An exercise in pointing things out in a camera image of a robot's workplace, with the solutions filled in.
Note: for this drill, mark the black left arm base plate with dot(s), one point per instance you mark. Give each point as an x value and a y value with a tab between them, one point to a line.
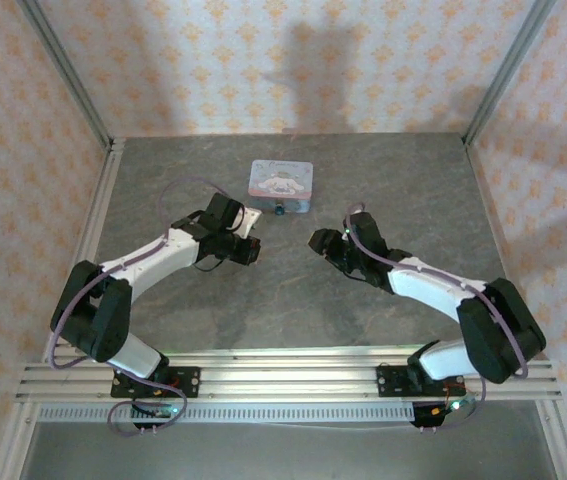
188	382

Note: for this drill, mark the green lit circuit board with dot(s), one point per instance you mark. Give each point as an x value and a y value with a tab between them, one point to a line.
458	405
165	411

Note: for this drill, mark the aluminium frame leg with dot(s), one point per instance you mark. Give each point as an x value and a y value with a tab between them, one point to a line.
15	445
560	445

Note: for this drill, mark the aluminium corner post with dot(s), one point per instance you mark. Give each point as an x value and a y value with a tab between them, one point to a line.
503	75
70	75

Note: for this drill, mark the aluminium crossbeam rail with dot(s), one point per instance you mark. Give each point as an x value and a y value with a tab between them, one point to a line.
288	380

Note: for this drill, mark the small blue padlock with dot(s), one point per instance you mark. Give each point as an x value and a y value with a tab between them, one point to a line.
279	210

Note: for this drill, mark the aluminium side rail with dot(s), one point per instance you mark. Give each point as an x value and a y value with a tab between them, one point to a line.
100	210

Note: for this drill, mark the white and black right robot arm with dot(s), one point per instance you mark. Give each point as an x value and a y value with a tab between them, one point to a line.
428	285

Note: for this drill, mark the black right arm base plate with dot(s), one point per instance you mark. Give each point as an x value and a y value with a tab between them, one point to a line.
390	381

